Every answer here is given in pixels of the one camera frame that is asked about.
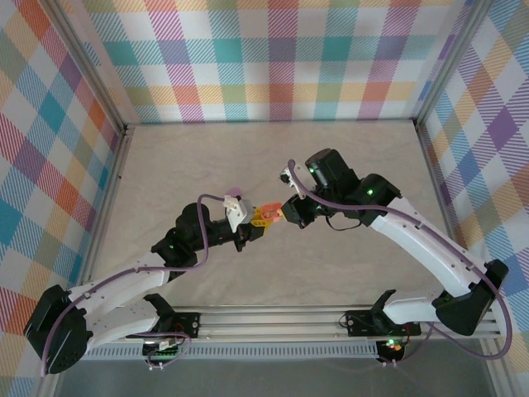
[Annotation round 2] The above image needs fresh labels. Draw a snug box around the green circuit board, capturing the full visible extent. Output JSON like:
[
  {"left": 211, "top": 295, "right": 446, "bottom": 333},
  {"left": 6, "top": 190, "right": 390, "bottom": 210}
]
[{"left": 141, "top": 337, "right": 185, "bottom": 361}]

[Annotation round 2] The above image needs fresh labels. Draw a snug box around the small lit circuit board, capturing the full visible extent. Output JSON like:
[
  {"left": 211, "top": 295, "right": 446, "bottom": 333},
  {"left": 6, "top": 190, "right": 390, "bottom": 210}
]
[{"left": 378, "top": 337, "right": 406, "bottom": 355}]

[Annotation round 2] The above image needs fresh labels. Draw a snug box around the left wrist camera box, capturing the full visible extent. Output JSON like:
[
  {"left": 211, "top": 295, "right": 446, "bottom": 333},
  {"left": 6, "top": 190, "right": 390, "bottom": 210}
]
[{"left": 222, "top": 194, "right": 256, "bottom": 232}]

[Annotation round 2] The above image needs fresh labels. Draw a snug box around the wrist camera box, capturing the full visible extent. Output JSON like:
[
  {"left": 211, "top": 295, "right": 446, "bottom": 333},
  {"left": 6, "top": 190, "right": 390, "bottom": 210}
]
[
  {"left": 222, "top": 194, "right": 256, "bottom": 232},
  {"left": 279, "top": 163, "right": 310, "bottom": 200}
]

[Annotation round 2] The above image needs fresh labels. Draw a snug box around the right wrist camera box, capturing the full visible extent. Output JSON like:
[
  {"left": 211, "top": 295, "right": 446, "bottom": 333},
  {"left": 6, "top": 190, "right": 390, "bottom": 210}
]
[{"left": 279, "top": 163, "right": 310, "bottom": 200}]

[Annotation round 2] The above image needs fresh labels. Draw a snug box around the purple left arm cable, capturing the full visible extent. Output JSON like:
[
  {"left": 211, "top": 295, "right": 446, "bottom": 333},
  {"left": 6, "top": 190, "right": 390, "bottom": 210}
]
[{"left": 41, "top": 193, "right": 228, "bottom": 378}]

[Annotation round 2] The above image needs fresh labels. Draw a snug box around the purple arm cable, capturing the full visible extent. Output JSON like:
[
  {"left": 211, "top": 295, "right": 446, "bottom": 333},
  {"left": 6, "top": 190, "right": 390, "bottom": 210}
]
[
  {"left": 287, "top": 159, "right": 513, "bottom": 367},
  {"left": 41, "top": 193, "right": 228, "bottom": 378}
]

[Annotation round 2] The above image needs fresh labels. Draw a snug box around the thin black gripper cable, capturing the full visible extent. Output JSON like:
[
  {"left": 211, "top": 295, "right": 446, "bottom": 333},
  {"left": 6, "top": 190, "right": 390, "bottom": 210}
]
[{"left": 325, "top": 214, "right": 363, "bottom": 232}]

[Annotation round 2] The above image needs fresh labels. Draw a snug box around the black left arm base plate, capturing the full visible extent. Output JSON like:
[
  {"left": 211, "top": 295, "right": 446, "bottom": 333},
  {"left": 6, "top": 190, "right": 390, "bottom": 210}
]
[{"left": 172, "top": 312, "right": 203, "bottom": 341}]

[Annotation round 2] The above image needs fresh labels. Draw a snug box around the aluminium side rail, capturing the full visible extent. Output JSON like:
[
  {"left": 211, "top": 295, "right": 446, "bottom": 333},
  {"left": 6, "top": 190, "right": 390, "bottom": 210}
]
[
  {"left": 415, "top": 119, "right": 513, "bottom": 397},
  {"left": 74, "top": 126, "right": 136, "bottom": 290}
]

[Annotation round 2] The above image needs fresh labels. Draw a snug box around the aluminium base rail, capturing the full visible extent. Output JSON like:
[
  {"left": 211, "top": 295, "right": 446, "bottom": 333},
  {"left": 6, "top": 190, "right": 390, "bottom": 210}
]
[{"left": 80, "top": 304, "right": 499, "bottom": 342}]

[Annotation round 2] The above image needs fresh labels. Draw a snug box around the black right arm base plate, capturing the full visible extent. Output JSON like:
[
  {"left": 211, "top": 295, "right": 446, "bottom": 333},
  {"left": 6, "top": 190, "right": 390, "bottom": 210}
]
[{"left": 345, "top": 309, "right": 422, "bottom": 338}]

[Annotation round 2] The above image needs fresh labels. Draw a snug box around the grey slotted cable duct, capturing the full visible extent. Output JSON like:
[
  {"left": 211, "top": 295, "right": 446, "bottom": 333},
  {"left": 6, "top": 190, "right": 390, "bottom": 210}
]
[{"left": 88, "top": 345, "right": 380, "bottom": 361}]

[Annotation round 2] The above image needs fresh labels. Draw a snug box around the aluminium frame post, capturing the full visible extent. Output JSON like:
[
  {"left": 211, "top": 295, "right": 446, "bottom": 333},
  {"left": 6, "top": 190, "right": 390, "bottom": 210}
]
[
  {"left": 45, "top": 0, "right": 136, "bottom": 137},
  {"left": 412, "top": 0, "right": 497, "bottom": 127}
]

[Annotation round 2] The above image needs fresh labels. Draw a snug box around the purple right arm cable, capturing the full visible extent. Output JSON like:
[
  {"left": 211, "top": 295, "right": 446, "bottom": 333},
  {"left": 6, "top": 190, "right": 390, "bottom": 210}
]
[{"left": 287, "top": 159, "right": 513, "bottom": 367}]

